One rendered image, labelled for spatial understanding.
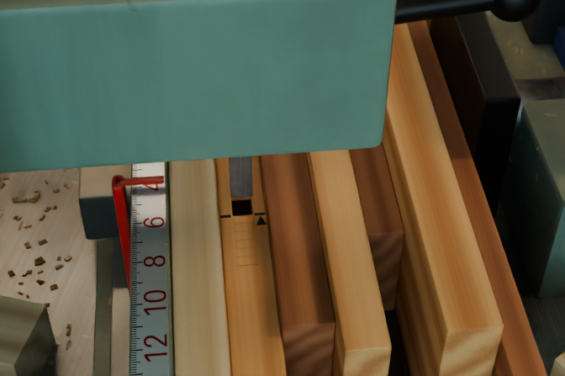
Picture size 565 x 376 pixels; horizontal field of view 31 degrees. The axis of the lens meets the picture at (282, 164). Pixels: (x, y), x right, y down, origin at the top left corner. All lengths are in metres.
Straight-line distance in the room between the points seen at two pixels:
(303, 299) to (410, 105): 0.10
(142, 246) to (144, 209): 0.02
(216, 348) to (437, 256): 0.09
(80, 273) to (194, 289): 0.22
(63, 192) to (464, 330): 0.35
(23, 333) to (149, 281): 0.16
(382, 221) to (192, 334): 0.09
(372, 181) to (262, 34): 0.12
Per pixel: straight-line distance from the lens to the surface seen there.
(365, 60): 0.33
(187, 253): 0.39
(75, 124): 0.34
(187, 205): 0.41
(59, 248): 0.61
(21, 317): 0.53
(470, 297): 0.36
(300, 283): 0.39
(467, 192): 0.40
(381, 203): 0.41
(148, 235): 0.39
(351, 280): 0.38
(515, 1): 0.36
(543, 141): 0.44
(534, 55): 0.48
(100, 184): 0.57
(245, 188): 0.41
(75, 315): 0.57
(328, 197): 0.41
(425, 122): 0.42
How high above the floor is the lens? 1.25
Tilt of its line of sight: 44 degrees down
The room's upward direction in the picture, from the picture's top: straight up
